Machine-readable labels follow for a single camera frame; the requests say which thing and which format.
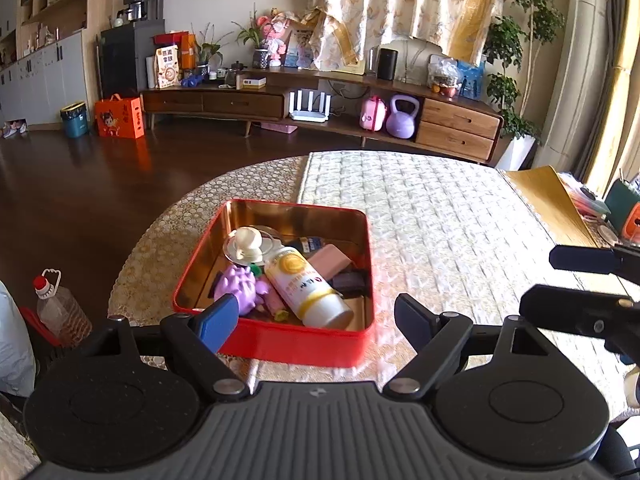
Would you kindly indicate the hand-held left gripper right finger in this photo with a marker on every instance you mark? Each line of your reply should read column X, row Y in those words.
column 410, row 315

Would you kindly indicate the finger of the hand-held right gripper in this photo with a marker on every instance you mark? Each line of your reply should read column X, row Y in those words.
column 580, row 259
column 560, row 305

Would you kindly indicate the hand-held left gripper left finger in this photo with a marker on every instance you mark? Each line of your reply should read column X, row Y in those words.
column 217, row 320

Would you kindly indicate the purple spiky toy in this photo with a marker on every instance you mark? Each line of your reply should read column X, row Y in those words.
column 237, row 285

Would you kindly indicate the pink tube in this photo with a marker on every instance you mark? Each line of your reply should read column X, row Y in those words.
column 272, row 305

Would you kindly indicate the small green plastic piece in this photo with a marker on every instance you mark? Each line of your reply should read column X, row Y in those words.
column 257, row 270

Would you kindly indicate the cream plastic toy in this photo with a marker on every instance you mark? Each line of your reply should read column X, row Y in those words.
column 247, row 245

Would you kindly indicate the red tin box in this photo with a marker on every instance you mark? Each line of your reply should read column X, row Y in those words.
column 300, row 345

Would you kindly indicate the white bottle yellow label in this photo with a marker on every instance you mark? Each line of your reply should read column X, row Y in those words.
column 300, row 285

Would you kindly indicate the round silver lid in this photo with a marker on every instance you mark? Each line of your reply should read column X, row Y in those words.
column 274, row 246

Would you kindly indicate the pink rectangular box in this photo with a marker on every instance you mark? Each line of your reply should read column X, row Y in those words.
column 330, row 260

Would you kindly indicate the small black and blue pouch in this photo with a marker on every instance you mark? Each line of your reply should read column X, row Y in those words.
column 310, row 244

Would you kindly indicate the small white dish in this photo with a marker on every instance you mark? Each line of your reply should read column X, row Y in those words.
column 607, row 232

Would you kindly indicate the stack of colourful folders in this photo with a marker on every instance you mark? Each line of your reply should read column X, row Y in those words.
column 585, row 200

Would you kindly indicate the orange and green desk organizer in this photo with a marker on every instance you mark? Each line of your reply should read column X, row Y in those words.
column 625, row 215

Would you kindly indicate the yellow woven table mat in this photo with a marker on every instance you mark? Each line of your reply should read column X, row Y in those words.
column 545, row 200

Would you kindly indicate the quilted cream table mat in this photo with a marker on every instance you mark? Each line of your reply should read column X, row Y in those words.
column 450, row 220

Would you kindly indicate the yellow curtain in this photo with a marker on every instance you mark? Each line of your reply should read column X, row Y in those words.
column 620, row 110

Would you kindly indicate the plastic jug with red cap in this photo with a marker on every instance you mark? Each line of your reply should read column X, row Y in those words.
column 60, row 310

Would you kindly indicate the red plastic crate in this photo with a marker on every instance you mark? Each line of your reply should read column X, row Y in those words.
column 35, row 322

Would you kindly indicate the purple kettlebell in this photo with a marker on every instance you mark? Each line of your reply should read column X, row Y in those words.
column 402, row 120

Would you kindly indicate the white floor air conditioner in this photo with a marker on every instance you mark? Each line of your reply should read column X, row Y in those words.
column 585, row 60

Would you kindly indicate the pink toy suitcase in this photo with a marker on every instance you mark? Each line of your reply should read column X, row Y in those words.
column 374, row 115

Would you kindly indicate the person's light blue clothing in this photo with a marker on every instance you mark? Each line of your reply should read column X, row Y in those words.
column 15, row 340

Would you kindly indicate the blue box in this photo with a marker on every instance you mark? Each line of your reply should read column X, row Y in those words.
column 470, row 80

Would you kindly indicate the wooden TV cabinet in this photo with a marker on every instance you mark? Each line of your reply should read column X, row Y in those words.
column 225, row 102

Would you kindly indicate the orange gift box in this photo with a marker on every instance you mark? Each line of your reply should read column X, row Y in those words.
column 121, row 117

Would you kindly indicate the clear bag of fruit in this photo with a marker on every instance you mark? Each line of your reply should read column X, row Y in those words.
column 445, row 77

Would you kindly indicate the white router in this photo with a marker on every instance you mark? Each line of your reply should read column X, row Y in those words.
column 310, row 110

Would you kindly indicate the white flat box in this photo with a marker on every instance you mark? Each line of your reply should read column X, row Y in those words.
column 251, row 82

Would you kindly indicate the teal trash bin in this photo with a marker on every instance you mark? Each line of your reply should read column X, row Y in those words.
column 75, row 121

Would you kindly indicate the black cylinder speaker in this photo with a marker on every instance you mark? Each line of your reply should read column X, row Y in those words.
column 386, row 64

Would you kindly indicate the tall green potted plant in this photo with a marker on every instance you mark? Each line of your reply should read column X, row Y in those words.
column 530, row 10

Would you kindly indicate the white rounded appliance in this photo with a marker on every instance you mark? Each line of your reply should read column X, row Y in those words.
column 415, row 60

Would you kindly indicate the brown and white food bag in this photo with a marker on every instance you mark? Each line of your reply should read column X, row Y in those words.
column 167, row 67

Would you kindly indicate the orchid in patterned pot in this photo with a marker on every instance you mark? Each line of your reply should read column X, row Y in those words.
column 260, row 57

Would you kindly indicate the small green potted plant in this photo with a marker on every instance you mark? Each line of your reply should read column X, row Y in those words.
column 207, row 52

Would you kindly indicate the orange paper bag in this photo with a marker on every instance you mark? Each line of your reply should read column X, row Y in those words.
column 189, row 52

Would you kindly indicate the black mini fridge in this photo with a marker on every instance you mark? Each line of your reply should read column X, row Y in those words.
column 125, row 60

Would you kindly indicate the pair of shoes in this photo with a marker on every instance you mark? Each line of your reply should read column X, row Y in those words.
column 14, row 127

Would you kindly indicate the printed picture card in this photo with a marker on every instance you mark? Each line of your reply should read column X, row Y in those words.
column 300, row 50

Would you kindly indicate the pink plush doll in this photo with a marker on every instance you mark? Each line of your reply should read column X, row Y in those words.
column 272, row 40

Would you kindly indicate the floral draped sheet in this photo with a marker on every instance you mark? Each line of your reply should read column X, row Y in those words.
column 400, row 5

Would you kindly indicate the black coffee machine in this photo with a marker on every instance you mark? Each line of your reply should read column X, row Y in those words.
column 142, row 2

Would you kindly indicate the wooden wall cabinet unit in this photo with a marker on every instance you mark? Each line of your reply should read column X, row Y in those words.
column 50, row 35

